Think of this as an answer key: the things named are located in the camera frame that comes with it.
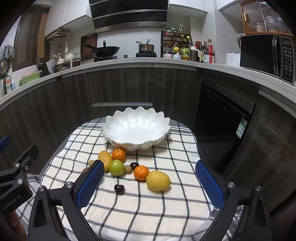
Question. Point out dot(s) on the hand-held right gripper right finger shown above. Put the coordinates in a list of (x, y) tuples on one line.
[(209, 183)]

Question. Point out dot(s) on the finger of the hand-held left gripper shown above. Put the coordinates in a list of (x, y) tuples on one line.
[(26, 157), (4, 141)]

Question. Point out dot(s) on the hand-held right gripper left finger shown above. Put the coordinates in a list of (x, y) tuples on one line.
[(90, 183)]

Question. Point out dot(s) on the brown kiwi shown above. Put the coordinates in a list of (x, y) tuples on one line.
[(84, 170)]

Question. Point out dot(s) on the small tan longan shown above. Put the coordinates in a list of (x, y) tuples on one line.
[(91, 163), (128, 169)]

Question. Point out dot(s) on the yellow mango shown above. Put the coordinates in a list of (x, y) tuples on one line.
[(105, 158)]

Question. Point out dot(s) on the yellow lemon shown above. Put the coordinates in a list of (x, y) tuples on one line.
[(158, 180)]

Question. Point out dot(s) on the white scalloped ceramic bowl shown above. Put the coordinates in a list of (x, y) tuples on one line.
[(136, 129)]

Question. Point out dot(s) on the orange tangerine with stem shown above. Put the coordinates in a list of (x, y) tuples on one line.
[(119, 154)]

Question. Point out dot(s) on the green dish soap bottle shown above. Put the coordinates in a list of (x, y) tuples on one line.
[(8, 85)]

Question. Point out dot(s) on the green energy label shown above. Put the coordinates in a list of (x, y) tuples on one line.
[(242, 128)]

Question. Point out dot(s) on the black built-in dishwasher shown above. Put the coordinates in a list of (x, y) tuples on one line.
[(222, 120)]

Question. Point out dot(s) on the white black checked cloth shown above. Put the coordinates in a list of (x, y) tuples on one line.
[(150, 208)]

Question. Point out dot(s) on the green plastic basin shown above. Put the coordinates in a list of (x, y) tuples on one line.
[(31, 78)]

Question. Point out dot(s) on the grey electric fan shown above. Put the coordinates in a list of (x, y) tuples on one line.
[(5, 60)]

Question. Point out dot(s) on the black knife block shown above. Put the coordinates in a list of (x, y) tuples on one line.
[(45, 68)]

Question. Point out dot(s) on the white teapot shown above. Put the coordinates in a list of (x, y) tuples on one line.
[(69, 57)]

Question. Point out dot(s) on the brown wooden door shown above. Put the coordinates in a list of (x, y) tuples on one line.
[(30, 37)]

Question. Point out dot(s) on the dark wood base cabinet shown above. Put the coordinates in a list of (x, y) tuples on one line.
[(138, 83)]

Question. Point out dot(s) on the white hanging spatula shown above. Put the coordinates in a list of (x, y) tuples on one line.
[(66, 47)]

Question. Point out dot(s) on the white square container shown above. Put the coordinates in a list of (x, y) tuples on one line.
[(233, 59)]

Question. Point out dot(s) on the cluster of condiment bottles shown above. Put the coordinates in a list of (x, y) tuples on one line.
[(205, 53)]

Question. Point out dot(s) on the black gas stove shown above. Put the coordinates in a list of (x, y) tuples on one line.
[(124, 57)]

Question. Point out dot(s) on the blue lidded jar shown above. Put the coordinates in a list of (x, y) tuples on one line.
[(177, 56)]

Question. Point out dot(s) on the dark wooden cutting board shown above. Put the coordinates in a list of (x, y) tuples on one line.
[(89, 40)]

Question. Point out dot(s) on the black wok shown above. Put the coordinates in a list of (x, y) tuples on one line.
[(107, 51)]

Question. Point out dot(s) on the pink lidded jar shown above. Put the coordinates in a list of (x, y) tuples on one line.
[(167, 55)]

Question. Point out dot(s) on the black microwave oven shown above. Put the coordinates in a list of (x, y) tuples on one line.
[(261, 53)]

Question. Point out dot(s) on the white kettle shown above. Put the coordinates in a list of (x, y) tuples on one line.
[(238, 40)]

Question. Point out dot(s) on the black spice rack with jars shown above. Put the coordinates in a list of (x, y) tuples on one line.
[(177, 40)]

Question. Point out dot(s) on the steel saucepan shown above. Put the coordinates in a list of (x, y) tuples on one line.
[(146, 48)]

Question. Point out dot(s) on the black range hood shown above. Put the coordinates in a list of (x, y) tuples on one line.
[(129, 14)]

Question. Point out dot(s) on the wooden ribbed glass cabinet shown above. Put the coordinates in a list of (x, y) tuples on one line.
[(263, 16)]

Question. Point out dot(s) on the wooden wall rack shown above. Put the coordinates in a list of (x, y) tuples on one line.
[(59, 34)]

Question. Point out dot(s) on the white wall cabinet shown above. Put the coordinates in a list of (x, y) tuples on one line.
[(187, 5), (69, 14)]

